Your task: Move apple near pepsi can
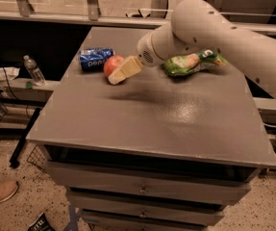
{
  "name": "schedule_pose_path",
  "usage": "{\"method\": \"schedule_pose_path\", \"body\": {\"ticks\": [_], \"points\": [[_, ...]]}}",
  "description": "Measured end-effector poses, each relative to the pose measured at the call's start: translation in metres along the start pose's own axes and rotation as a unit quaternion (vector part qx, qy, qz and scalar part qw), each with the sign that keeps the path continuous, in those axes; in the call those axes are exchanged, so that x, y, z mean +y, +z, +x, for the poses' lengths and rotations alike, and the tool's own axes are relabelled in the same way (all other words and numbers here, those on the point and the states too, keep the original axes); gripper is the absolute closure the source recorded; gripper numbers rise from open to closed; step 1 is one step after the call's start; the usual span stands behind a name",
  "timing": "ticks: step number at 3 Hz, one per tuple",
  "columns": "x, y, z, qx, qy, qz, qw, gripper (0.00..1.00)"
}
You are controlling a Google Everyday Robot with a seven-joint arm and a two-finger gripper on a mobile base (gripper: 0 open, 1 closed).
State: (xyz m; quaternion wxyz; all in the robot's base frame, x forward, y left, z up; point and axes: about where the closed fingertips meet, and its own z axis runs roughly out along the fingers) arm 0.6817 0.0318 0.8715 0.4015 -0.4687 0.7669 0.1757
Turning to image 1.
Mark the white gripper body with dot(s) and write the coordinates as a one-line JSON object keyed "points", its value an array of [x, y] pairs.
{"points": [[147, 51]]}

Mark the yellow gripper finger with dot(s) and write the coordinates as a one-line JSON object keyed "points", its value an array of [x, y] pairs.
{"points": [[129, 67]]}

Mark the red apple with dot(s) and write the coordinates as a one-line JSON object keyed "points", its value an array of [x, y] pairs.
{"points": [[111, 64]]}

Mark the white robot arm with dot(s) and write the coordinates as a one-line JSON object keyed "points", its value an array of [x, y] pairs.
{"points": [[195, 25]]}

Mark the blue pepsi can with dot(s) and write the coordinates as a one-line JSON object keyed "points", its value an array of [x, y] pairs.
{"points": [[94, 58]]}

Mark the green chip bag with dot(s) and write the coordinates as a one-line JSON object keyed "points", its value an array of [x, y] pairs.
{"points": [[181, 66]]}

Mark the grey drawer cabinet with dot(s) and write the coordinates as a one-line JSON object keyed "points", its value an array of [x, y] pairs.
{"points": [[153, 154]]}

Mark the clear plastic water bottle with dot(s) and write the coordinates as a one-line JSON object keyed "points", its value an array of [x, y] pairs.
{"points": [[33, 69]]}

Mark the black snack bag on floor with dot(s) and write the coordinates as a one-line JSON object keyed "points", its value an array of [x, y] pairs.
{"points": [[41, 224]]}

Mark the black wire basket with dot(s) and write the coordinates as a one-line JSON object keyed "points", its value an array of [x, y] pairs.
{"points": [[37, 159]]}

